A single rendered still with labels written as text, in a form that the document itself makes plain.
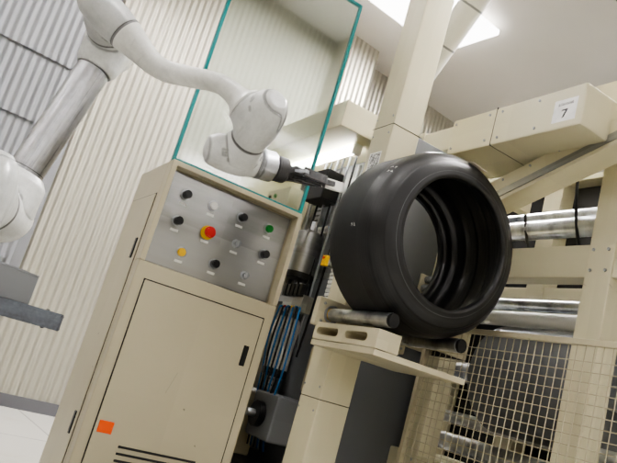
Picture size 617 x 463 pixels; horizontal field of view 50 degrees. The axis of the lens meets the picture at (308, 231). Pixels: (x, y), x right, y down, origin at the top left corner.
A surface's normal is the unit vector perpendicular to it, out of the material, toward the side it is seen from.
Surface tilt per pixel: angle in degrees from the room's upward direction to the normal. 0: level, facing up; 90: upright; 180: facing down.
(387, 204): 86
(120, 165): 90
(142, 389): 90
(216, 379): 90
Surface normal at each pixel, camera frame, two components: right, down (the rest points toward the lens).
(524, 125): -0.82, -0.35
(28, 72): 0.58, -0.02
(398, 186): -0.15, -0.53
